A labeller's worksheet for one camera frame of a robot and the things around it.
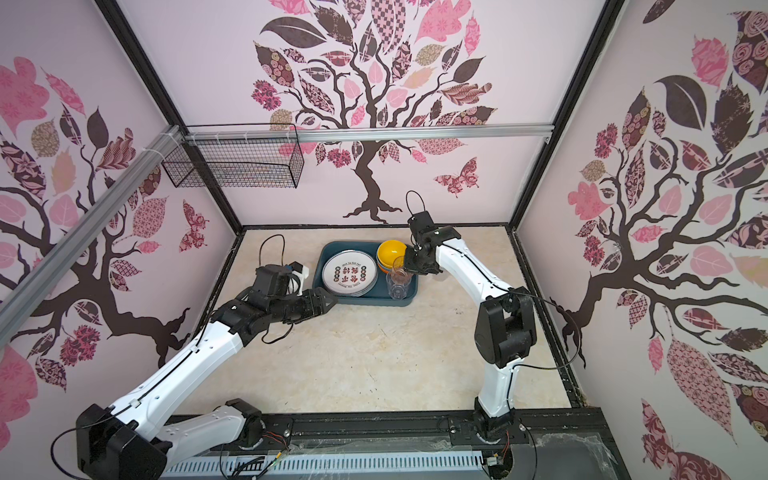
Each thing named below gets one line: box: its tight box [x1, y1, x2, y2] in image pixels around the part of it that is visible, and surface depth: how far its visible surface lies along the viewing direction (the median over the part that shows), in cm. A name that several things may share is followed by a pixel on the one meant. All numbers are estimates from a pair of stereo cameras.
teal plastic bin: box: [312, 241, 419, 306], surface depth 100 cm
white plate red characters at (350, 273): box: [322, 249, 379, 297], surface depth 105 cm
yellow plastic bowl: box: [377, 239, 407, 268], surface depth 103 cm
